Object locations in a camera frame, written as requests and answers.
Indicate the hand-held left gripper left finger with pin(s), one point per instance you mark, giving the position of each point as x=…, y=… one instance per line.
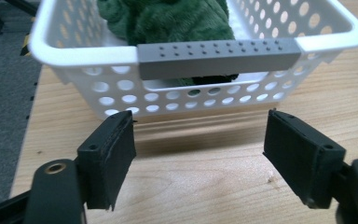
x=105, y=165

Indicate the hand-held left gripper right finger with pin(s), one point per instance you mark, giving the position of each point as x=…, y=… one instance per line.
x=298, y=155

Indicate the white perforated plastic basket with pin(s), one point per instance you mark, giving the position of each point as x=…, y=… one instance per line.
x=84, y=56

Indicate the green plush cloth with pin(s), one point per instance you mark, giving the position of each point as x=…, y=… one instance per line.
x=167, y=21

